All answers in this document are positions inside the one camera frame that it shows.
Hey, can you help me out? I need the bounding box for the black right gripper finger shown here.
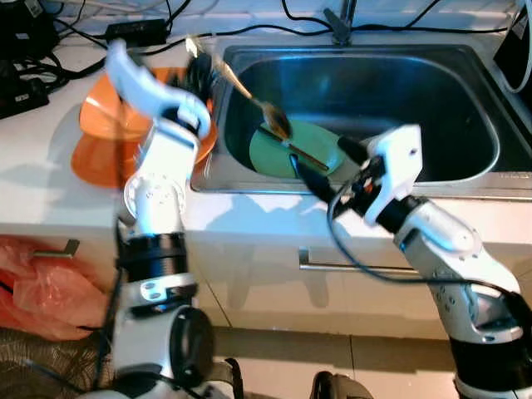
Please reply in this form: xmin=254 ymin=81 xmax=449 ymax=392
xmin=337 ymin=135 xmax=372 ymax=165
xmin=298 ymin=162 xmax=335 ymax=202

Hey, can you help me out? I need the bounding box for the golden metal spoon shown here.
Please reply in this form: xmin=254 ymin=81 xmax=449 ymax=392
xmin=185 ymin=35 xmax=293 ymax=138

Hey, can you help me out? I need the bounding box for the orange plastic bowl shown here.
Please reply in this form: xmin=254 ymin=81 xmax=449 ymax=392
xmin=79 ymin=66 xmax=219 ymax=167

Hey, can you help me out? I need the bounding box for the orange plastic plate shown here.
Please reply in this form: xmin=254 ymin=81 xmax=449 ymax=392
xmin=71 ymin=133 xmax=163 ymax=189

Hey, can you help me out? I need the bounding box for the green plastic plate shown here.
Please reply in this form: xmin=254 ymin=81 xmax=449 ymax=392
xmin=249 ymin=119 xmax=346 ymax=178

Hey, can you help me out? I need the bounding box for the stainless steel sink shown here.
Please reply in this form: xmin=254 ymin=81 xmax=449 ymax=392
xmin=190 ymin=42 xmax=532 ymax=200

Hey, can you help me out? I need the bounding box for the black power adapter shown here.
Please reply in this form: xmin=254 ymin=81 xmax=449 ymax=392
xmin=104 ymin=18 xmax=170 ymax=47

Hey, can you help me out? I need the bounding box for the black power strip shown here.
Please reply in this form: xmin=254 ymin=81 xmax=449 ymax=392
xmin=0 ymin=79 xmax=51 ymax=117

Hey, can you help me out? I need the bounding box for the black box device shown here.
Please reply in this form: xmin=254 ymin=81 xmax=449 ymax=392
xmin=493 ymin=0 xmax=532 ymax=94

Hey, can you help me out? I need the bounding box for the black electronic device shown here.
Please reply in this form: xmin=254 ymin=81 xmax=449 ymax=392
xmin=0 ymin=0 xmax=59 ymax=59

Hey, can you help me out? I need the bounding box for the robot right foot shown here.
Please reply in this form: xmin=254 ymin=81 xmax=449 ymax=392
xmin=312 ymin=372 xmax=375 ymax=399

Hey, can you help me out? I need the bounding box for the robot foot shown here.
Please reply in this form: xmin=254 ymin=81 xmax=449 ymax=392
xmin=312 ymin=372 xmax=375 ymax=399
xmin=199 ymin=357 xmax=246 ymax=399

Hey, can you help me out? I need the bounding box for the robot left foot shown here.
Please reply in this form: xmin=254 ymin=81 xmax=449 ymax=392
xmin=199 ymin=357 xmax=246 ymax=399

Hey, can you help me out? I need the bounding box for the orange plastic bag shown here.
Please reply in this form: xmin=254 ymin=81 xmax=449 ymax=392
xmin=0 ymin=235 xmax=109 ymax=342

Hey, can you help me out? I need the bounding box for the grey woven floor mat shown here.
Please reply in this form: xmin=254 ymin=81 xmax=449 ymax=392
xmin=0 ymin=328 xmax=109 ymax=399

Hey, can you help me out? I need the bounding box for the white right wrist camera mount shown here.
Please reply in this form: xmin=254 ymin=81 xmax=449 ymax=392
xmin=366 ymin=125 xmax=423 ymax=221

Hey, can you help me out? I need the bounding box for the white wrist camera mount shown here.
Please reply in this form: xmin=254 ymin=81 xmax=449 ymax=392
xmin=104 ymin=37 xmax=213 ymax=134
xmin=366 ymin=125 xmax=423 ymax=221

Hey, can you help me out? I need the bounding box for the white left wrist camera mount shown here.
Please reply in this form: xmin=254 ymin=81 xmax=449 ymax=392
xmin=104 ymin=37 xmax=213 ymax=134

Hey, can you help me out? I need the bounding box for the long black power cable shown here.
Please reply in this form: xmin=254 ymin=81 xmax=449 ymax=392
xmin=166 ymin=0 xmax=500 ymax=42

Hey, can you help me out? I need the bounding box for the long metal drawer handle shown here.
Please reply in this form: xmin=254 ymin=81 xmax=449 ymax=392
xmin=298 ymin=247 xmax=433 ymax=273

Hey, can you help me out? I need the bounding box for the white cable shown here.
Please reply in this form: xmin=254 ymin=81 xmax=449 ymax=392
xmin=507 ymin=0 xmax=532 ymax=92

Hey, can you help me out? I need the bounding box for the short metal drawer handle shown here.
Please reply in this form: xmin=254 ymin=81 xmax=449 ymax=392
xmin=33 ymin=239 xmax=80 ymax=257

